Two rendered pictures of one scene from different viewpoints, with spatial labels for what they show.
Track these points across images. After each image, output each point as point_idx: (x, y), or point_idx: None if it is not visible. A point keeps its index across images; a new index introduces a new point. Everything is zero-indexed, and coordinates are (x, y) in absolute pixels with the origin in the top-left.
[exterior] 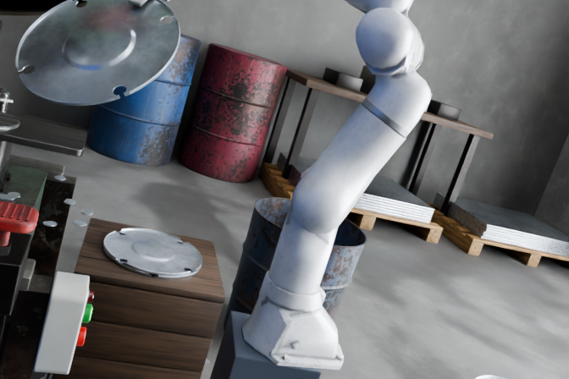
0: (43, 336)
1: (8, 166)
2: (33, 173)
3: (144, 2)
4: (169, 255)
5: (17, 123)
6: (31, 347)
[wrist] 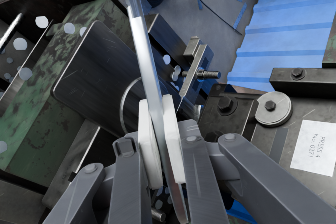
0: None
1: (46, 175)
2: (26, 159)
3: (164, 100)
4: None
5: (128, 93)
6: None
